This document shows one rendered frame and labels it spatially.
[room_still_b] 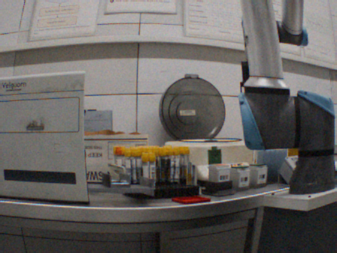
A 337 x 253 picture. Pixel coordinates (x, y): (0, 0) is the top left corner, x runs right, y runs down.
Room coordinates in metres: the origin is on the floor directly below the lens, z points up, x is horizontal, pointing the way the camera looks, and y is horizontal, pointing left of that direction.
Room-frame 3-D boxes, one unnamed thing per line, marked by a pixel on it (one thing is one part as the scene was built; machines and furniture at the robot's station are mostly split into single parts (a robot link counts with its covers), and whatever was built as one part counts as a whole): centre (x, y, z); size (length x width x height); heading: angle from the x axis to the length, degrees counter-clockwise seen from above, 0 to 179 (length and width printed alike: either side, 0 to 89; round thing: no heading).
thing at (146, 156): (1.53, 0.02, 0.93); 0.17 x 0.09 x 0.11; 117
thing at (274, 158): (1.69, -0.30, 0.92); 0.10 x 0.07 x 0.10; 111
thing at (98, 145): (1.76, 0.22, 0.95); 0.29 x 0.25 x 0.15; 27
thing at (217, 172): (1.53, -0.13, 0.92); 0.05 x 0.04 x 0.06; 27
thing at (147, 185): (1.37, 0.14, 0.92); 0.21 x 0.07 x 0.05; 117
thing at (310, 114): (1.22, -0.34, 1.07); 0.13 x 0.12 x 0.14; 84
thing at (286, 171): (1.59, -0.36, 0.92); 0.13 x 0.07 x 0.08; 27
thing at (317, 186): (1.22, -0.35, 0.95); 0.15 x 0.15 x 0.10
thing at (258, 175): (1.61, -0.24, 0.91); 0.05 x 0.04 x 0.07; 27
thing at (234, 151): (1.87, -0.13, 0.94); 0.30 x 0.24 x 0.12; 18
